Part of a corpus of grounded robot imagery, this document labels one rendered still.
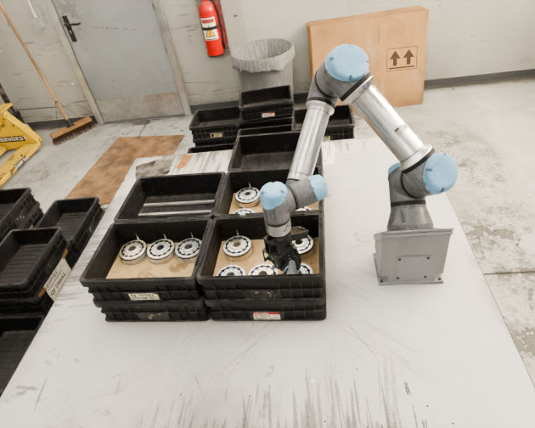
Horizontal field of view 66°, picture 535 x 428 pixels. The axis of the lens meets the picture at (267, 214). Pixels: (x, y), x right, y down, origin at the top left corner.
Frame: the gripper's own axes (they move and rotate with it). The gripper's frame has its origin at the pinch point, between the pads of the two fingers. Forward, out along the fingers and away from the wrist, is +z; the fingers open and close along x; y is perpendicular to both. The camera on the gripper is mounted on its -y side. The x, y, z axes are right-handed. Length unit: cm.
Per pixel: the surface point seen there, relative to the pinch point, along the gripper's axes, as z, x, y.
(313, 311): 9.3, 11.2, 3.0
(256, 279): -7.0, -1.5, 13.1
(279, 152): 2, -55, -57
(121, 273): 2, -51, 35
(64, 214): 48, -181, 16
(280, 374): 15.3, 14.3, 24.2
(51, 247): 28, -128, 40
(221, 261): 2.3, -24.6, 9.4
